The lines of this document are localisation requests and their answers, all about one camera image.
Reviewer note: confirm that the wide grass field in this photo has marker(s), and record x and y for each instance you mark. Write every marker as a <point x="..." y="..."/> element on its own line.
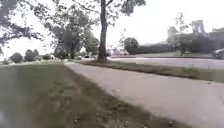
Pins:
<point x="43" y="93"/>

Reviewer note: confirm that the pale building with towers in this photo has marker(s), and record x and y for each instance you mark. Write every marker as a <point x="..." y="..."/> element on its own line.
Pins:
<point x="197" y="26"/>

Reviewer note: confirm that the long dark hedge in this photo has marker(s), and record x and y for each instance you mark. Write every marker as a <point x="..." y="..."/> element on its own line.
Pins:
<point x="150" y="49"/>

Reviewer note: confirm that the vehicle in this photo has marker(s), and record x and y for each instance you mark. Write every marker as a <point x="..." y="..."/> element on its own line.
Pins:
<point x="219" y="53"/>

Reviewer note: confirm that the row of distant trees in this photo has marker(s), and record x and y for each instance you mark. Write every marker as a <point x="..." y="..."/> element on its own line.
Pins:
<point x="29" y="56"/>

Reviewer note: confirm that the round dark tree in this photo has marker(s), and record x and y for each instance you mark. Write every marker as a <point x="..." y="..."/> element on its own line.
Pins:
<point x="131" y="43"/>

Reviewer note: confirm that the grey asphalt road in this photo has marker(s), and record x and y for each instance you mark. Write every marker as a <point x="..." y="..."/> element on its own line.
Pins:
<point x="186" y="62"/>

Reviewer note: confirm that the overhanging dark tree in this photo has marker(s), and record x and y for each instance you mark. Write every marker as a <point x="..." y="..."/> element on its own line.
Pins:
<point x="10" y="30"/>

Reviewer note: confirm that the tall tree with bare trunk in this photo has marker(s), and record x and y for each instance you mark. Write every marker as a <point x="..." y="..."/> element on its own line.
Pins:
<point x="102" y="36"/>

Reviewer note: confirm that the grass verge strip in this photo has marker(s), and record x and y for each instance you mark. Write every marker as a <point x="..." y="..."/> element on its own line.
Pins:
<point x="160" y="69"/>

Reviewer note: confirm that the dark grass lawn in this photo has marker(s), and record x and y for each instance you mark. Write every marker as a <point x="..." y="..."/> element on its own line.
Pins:
<point x="166" y="54"/>

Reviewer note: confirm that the leafy spreading tree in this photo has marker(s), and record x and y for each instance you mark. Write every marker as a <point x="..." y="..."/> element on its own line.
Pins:
<point x="70" y="35"/>

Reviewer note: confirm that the grey concrete path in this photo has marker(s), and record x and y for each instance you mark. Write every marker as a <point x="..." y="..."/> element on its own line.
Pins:
<point x="150" y="90"/>

